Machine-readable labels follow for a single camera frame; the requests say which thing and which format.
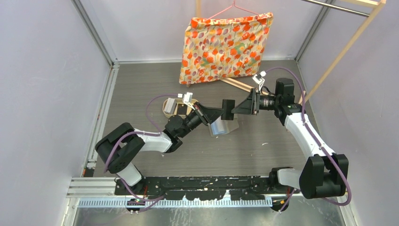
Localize black VIP card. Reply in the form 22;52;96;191
221;99;235;121

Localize stack of cards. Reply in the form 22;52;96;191
163;98;176;115

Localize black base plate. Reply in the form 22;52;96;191
114;176;299;201

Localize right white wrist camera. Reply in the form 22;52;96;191
252;71;266;91

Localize aluminium front rail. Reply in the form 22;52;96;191
66;174;350;209

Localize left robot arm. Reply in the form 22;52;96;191
95;102;223;195

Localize beige oval tray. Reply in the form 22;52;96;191
162;97;193;119

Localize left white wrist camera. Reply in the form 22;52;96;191
177;92;195;110

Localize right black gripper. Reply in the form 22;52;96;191
231;88;280;115

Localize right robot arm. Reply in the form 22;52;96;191
228;78;349;199

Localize pink wire hanger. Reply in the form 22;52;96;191
208;0;259;21

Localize floral fabric bag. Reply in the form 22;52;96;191
179;12;274;85

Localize wooden rack frame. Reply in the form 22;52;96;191
195;0;387;107

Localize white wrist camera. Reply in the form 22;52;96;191
252;71;266;91
177;92;195;110

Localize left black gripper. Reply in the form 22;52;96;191
179;102;225;139

